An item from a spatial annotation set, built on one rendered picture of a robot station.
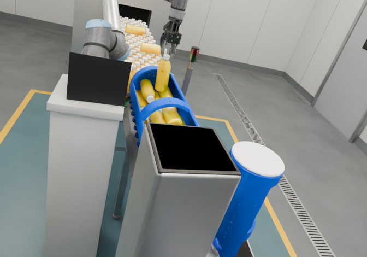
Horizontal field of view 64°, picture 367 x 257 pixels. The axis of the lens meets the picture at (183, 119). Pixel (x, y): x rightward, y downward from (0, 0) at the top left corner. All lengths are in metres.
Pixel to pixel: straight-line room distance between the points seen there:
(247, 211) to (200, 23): 4.98
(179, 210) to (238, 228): 1.48
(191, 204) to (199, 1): 5.95
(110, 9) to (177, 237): 1.53
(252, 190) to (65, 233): 1.06
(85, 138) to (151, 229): 1.24
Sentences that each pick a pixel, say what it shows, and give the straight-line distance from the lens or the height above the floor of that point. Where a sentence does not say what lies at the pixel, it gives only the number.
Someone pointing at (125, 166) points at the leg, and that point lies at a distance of 2.06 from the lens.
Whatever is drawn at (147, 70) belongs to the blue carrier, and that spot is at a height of 1.22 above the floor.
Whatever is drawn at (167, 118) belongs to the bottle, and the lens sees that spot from 1.34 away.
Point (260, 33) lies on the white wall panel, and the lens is 6.60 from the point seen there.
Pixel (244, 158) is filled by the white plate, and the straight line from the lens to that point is 1.50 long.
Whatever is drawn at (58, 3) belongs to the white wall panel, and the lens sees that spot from 6.18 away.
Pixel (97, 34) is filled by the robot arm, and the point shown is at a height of 1.41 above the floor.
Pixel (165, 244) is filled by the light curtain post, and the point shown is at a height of 1.63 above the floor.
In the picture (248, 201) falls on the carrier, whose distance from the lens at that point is 1.55.
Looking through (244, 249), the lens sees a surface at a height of 0.15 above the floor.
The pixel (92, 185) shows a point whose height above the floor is 0.70.
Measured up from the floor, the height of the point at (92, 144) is 0.96.
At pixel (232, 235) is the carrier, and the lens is 1.72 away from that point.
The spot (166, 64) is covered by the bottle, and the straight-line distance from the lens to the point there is 1.61.
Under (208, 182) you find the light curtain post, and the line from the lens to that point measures 0.20.
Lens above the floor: 1.81
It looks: 28 degrees down
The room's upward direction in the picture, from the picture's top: 16 degrees clockwise
